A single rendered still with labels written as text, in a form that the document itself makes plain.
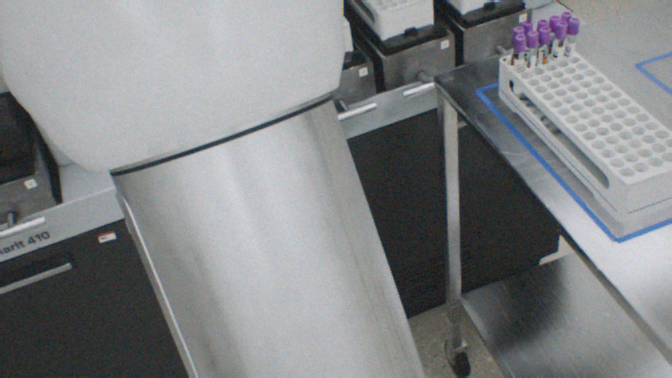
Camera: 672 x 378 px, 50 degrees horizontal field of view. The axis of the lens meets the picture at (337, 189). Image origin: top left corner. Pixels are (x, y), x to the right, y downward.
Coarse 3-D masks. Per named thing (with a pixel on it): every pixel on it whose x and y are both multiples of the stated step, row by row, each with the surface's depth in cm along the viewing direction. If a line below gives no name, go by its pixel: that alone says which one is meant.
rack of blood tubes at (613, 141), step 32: (576, 64) 98; (512, 96) 101; (544, 96) 94; (576, 96) 94; (608, 96) 92; (544, 128) 95; (576, 128) 89; (608, 128) 87; (640, 128) 87; (576, 160) 89; (608, 160) 83; (640, 160) 83; (608, 192) 84; (640, 192) 81
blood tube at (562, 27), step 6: (558, 24) 96; (564, 24) 96; (558, 30) 96; (564, 30) 96; (558, 36) 96; (564, 36) 96; (558, 42) 97; (564, 42) 97; (558, 48) 98; (552, 54) 99; (558, 54) 98; (552, 60) 99; (558, 60) 99
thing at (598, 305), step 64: (640, 64) 106; (448, 128) 115; (512, 128) 99; (448, 192) 125; (576, 192) 89; (448, 256) 137; (576, 256) 150; (640, 256) 80; (448, 320) 152; (512, 320) 140; (576, 320) 138; (640, 320) 75
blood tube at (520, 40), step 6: (516, 36) 95; (522, 36) 95; (516, 42) 95; (522, 42) 94; (516, 48) 95; (522, 48) 95; (516, 54) 96; (522, 54) 96; (516, 60) 97; (522, 60) 97; (516, 66) 98; (522, 66) 97; (516, 72) 98; (516, 90) 100
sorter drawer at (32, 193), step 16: (32, 128) 118; (32, 144) 115; (16, 160) 112; (32, 160) 112; (0, 176) 107; (16, 176) 108; (32, 176) 108; (48, 176) 114; (0, 192) 108; (16, 192) 109; (32, 192) 110; (48, 192) 111; (0, 208) 110; (16, 208) 111; (32, 208) 112; (48, 208) 113; (0, 224) 111; (16, 224) 109; (32, 224) 108
